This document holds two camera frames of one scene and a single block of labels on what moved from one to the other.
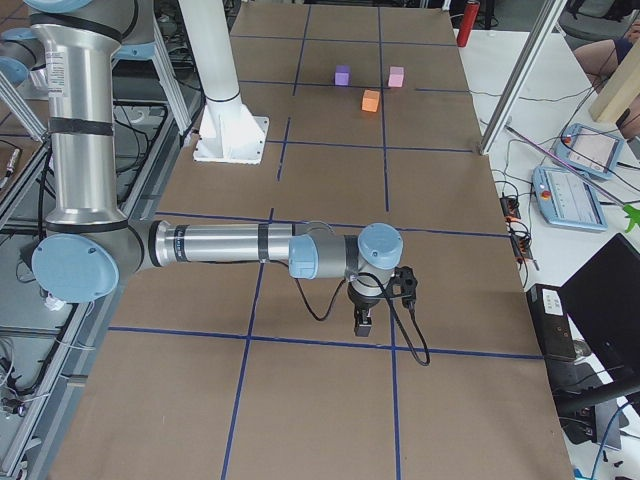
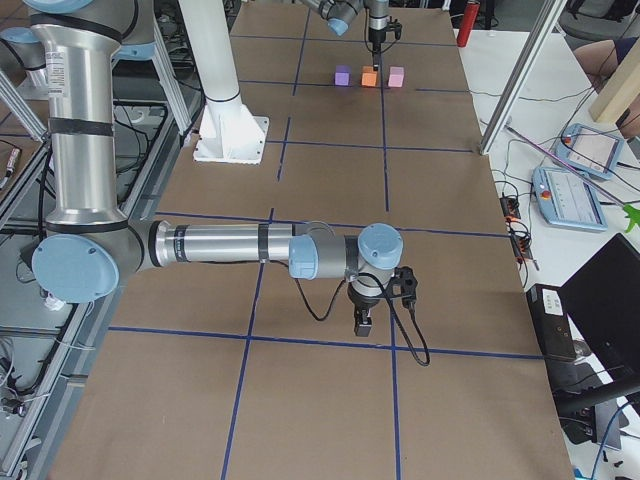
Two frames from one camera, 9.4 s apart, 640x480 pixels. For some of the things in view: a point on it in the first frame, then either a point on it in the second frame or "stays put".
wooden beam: x=620 y=90 stays put
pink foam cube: x=396 y=76 stays put
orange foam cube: x=370 y=100 → x=369 y=76
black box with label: x=552 y=321 stays put
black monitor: x=602 y=302 stays put
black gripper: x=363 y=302 → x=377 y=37
